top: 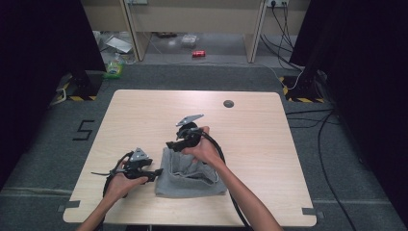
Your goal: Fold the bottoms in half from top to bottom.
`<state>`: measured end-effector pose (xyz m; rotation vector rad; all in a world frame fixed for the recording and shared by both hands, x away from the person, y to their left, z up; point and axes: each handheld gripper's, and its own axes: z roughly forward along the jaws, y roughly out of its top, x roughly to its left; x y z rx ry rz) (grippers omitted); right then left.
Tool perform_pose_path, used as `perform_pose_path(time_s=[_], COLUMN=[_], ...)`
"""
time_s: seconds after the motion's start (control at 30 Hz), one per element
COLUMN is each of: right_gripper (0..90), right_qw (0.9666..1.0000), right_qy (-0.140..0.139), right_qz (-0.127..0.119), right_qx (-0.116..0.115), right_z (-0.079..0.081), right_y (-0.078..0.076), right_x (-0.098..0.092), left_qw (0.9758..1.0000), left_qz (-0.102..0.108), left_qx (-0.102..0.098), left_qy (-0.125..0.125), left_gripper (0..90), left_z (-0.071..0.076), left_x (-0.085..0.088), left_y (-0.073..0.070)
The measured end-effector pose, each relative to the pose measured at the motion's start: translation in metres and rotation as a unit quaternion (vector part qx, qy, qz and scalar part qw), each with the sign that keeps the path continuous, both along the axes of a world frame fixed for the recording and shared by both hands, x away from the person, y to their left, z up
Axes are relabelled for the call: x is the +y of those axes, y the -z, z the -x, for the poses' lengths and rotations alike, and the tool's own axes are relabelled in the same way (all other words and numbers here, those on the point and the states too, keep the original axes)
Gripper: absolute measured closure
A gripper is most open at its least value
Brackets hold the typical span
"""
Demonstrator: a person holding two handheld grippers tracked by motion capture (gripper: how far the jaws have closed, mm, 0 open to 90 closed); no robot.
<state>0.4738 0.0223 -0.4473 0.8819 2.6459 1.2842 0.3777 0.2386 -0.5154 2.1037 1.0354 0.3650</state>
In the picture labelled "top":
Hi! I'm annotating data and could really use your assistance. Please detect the person's left hand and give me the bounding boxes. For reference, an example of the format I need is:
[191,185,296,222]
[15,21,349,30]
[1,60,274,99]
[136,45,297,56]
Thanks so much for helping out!
[103,171,150,201]

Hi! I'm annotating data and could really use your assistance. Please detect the right hand-held gripper cable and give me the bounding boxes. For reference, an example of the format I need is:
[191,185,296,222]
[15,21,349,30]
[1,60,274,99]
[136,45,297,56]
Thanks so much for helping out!
[191,127,252,231]

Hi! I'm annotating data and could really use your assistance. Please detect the white paper sheet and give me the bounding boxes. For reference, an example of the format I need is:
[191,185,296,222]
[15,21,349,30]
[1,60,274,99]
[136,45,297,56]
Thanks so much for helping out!
[105,36,134,55]

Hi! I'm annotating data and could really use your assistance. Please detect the long black floor cable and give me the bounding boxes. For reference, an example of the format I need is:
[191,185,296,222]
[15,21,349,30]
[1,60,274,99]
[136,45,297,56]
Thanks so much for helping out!
[317,110,358,231]

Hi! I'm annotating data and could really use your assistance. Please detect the green packet on floor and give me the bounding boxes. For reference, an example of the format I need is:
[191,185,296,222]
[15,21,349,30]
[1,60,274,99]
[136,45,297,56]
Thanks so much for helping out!
[103,53,125,80]

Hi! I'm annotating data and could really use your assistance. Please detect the white cable loop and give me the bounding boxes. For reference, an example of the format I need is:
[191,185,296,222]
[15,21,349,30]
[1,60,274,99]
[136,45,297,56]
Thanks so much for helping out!
[49,88,67,108]

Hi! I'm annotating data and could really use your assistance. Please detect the grey tape piece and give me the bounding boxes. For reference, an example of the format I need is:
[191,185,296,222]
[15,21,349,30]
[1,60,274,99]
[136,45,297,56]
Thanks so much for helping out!
[57,199,82,214]
[301,207,325,220]

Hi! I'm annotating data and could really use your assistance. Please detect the black curtain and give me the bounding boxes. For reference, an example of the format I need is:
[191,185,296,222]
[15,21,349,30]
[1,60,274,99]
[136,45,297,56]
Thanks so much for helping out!
[289,0,408,227]
[0,0,106,191]

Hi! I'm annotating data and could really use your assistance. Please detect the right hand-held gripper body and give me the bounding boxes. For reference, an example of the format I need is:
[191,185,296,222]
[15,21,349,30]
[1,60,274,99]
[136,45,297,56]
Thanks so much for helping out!
[174,113,205,149]

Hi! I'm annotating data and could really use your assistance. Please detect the white floor cable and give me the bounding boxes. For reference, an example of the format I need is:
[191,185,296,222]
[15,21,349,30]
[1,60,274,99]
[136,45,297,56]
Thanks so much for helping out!
[256,62,305,91]

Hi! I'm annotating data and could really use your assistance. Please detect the white wall socket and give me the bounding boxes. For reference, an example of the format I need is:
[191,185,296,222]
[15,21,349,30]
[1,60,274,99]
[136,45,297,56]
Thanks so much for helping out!
[266,0,290,8]

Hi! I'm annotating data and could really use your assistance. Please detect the clear plastic bag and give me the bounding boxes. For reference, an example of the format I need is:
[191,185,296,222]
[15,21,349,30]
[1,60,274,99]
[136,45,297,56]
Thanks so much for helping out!
[180,34,200,48]

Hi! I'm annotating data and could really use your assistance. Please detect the grey skirt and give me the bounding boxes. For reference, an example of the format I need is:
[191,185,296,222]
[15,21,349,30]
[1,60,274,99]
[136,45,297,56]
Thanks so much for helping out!
[154,145,229,199]

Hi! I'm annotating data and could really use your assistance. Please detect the black stand base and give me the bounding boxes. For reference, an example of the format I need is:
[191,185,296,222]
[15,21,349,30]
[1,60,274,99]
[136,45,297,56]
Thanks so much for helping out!
[66,71,104,101]
[279,74,326,104]

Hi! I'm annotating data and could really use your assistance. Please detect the black socket cables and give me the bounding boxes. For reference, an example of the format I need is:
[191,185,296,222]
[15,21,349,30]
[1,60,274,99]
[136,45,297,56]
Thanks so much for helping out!
[259,2,304,72]

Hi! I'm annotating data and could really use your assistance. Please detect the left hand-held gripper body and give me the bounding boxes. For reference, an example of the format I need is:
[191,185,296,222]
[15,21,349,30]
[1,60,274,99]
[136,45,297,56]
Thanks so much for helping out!
[121,146,154,180]

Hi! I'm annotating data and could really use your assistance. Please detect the person's right hand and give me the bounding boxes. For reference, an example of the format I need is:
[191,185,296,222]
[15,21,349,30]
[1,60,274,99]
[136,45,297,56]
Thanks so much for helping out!
[180,125,226,167]

